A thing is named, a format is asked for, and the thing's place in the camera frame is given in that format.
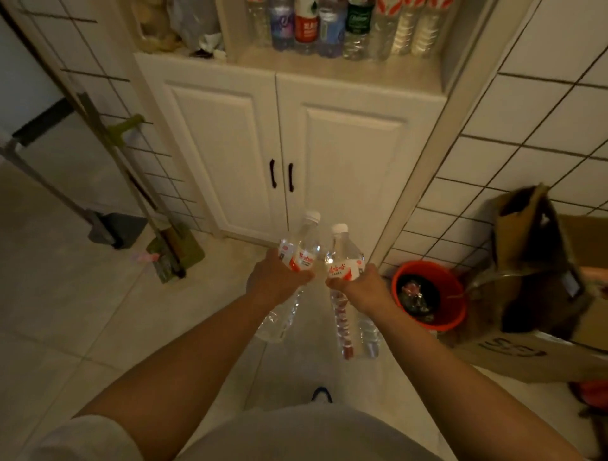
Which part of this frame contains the clear water bottle red label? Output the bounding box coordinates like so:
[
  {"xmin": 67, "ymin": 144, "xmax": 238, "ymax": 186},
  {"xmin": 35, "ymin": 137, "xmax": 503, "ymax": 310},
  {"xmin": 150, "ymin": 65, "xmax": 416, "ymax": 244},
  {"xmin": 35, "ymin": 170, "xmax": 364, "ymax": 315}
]
[
  {"xmin": 255, "ymin": 210, "xmax": 324, "ymax": 344},
  {"xmin": 325, "ymin": 223, "xmax": 381, "ymax": 361}
]

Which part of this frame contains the person's right hand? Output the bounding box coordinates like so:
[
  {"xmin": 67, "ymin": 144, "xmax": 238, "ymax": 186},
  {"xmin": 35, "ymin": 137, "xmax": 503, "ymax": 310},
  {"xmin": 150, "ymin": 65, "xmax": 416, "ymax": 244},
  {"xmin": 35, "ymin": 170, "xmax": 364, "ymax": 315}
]
[{"xmin": 325, "ymin": 265, "xmax": 399, "ymax": 320}]

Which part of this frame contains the crumpled clear plastic bag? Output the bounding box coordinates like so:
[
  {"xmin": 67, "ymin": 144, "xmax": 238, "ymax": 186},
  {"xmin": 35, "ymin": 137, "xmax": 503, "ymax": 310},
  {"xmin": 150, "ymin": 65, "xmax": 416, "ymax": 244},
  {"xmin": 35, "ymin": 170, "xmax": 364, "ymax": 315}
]
[{"xmin": 166, "ymin": 0, "xmax": 226, "ymax": 59}]

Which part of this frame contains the green flat mop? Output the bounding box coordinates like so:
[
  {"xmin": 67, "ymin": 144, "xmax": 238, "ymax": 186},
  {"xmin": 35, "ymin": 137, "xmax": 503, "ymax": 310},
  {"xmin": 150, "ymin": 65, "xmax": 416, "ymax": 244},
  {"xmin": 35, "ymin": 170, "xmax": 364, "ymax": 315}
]
[{"xmin": 76, "ymin": 92, "xmax": 206, "ymax": 285}]

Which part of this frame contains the person's grey shirt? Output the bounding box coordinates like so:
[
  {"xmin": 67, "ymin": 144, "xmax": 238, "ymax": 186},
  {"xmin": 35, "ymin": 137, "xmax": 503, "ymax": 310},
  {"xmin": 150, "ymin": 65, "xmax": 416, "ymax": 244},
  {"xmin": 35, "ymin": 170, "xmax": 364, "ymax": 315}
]
[{"xmin": 18, "ymin": 404, "xmax": 443, "ymax": 461}]

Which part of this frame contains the person's left hand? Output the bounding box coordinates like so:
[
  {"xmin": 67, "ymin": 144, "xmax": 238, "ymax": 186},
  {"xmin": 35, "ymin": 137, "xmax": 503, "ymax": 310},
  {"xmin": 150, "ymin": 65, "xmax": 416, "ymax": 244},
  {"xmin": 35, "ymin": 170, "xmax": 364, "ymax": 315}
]
[{"xmin": 246, "ymin": 248, "xmax": 315, "ymax": 307}]

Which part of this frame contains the brown cardboard box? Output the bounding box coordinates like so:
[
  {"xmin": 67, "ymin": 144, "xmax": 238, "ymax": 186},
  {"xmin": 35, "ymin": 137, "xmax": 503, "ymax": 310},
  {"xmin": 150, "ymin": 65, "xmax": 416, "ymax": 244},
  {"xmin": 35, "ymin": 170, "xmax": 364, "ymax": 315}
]
[{"xmin": 449, "ymin": 214, "xmax": 608, "ymax": 385}]

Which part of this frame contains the row of assorted drink bottles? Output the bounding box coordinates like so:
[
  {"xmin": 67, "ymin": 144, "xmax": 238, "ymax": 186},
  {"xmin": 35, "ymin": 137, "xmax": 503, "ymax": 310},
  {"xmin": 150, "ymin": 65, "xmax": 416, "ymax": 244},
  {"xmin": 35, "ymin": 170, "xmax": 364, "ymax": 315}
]
[{"xmin": 246, "ymin": 0, "xmax": 457, "ymax": 61}]

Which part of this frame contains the yellowish bag of food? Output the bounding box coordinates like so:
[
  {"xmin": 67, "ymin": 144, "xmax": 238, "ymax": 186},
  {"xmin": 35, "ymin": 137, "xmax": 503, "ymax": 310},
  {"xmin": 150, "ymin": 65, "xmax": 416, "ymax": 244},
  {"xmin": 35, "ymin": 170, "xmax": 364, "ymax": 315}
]
[{"xmin": 130, "ymin": 0, "xmax": 183, "ymax": 53}]

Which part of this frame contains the grey long-handled dustpan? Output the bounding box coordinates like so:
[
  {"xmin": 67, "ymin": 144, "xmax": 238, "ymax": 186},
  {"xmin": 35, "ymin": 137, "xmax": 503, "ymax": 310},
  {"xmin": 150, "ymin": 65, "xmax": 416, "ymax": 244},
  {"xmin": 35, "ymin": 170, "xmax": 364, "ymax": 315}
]
[{"xmin": 0, "ymin": 98, "xmax": 149, "ymax": 250}]

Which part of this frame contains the red plastic bucket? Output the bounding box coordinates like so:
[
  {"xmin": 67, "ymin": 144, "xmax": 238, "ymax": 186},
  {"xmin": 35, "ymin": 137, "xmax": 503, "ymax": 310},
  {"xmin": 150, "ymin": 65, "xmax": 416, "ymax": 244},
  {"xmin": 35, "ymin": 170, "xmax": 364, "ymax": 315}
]
[{"xmin": 391, "ymin": 260, "xmax": 468, "ymax": 332}]

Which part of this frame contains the white cabinet door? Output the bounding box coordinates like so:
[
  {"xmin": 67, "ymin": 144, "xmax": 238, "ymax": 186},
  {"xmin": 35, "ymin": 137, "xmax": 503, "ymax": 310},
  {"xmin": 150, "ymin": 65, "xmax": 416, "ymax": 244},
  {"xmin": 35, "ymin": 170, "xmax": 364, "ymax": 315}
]
[
  {"xmin": 135, "ymin": 53, "xmax": 289, "ymax": 244},
  {"xmin": 275, "ymin": 73, "xmax": 447, "ymax": 263}
]

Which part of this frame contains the brown paper bag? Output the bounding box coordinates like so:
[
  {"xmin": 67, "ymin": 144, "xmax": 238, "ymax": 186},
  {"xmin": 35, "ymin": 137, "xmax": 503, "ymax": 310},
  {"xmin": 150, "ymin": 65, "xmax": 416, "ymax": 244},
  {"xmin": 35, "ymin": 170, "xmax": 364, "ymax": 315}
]
[{"xmin": 489, "ymin": 184, "xmax": 595, "ymax": 335}]

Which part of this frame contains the person's right forearm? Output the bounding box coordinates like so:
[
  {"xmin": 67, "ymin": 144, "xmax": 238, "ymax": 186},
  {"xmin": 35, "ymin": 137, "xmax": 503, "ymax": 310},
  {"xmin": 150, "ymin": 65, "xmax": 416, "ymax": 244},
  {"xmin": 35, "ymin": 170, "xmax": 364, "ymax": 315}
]
[{"xmin": 371, "ymin": 304, "xmax": 591, "ymax": 461}]

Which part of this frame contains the red object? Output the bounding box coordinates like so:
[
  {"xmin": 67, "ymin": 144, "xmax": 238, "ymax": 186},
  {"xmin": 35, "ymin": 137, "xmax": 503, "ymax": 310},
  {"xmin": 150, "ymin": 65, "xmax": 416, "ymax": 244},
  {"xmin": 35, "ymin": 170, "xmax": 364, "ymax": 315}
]
[{"xmin": 569, "ymin": 380, "xmax": 608, "ymax": 412}]

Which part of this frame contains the black bin liner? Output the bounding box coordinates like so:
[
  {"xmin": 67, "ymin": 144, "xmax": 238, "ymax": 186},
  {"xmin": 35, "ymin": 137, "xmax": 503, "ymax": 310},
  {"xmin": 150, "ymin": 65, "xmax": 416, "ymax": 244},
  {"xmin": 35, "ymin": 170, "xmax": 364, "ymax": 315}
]
[{"xmin": 396, "ymin": 274, "xmax": 441, "ymax": 325}]

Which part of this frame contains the person's left forearm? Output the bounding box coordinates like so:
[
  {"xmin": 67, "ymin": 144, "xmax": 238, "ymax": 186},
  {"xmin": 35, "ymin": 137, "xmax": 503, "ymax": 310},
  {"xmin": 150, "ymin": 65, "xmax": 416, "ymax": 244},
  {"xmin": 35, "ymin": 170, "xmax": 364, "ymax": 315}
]
[{"xmin": 75, "ymin": 291, "xmax": 306, "ymax": 461}]

